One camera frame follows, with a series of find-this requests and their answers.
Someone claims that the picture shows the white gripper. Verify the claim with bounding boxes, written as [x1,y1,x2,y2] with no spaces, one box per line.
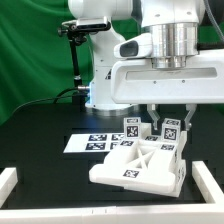
[111,53,224,131]

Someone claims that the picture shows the white frame border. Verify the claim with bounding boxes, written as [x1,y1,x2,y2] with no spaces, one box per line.
[0,161,224,224]

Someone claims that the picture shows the white block far left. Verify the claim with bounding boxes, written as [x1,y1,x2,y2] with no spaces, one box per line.
[0,167,18,208]

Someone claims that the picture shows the black cable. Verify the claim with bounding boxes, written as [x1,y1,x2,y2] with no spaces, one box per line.
[13,87,89,113]

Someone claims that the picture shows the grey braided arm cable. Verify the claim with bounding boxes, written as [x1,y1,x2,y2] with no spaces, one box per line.
[198,0,224,51]

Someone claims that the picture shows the white sheet with tags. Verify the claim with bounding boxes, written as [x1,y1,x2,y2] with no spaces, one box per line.
[64,133,124,153]

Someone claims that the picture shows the black camera stand pole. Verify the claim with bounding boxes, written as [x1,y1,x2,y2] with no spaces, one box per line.
[68,34,88,113]

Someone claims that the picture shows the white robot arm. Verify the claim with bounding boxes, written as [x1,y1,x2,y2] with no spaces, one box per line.
[68,0,224,120]

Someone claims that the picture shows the green backdrop curtain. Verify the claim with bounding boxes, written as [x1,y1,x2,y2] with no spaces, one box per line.
[0,0,224,126]

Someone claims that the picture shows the white chair back part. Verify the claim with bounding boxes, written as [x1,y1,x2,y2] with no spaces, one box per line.
[89,134,179,196]

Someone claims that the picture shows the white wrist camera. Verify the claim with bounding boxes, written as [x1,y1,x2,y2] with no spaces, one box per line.
[114,33,152,59]

